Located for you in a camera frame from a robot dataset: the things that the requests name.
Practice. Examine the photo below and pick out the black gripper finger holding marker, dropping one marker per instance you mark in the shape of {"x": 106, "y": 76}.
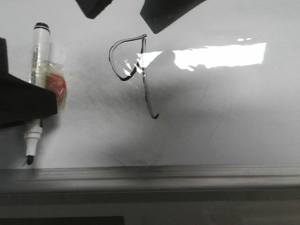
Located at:
{"x": 21, "y": 101}

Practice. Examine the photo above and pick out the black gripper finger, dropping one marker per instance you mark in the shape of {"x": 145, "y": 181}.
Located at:
{"x": 92, "y": 8}
{"x": 159, "y": 14}

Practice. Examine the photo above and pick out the white black whiteboard marker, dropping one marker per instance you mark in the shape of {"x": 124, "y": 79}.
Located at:
{"x": 34, "y": 128}

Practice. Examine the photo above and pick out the black handwritten number nine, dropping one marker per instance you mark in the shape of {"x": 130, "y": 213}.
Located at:
{"x": 139, "y": 65}

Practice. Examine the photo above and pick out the red sponge taped to marker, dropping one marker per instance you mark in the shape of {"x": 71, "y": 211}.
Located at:
{"x": 56, "y": 82}

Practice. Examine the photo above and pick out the white whiteboard with aluminium frame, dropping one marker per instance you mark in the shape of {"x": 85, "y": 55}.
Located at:
{"x": 224, "y": 78}

